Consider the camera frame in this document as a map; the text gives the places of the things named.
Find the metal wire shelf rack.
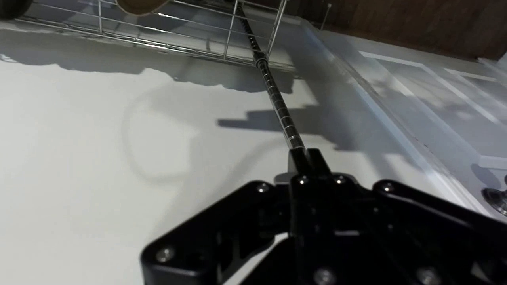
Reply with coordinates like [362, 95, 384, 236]
[15, 0, 335, 73]

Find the black round object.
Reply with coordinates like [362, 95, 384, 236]
[0, 0, 36, 21]

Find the white panel door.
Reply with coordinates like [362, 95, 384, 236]
[316, 29, 507, 223]

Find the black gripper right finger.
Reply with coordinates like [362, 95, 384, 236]
[308, 149, 507, 285]

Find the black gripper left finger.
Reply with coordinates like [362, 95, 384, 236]
[140, 149, 319, 285]

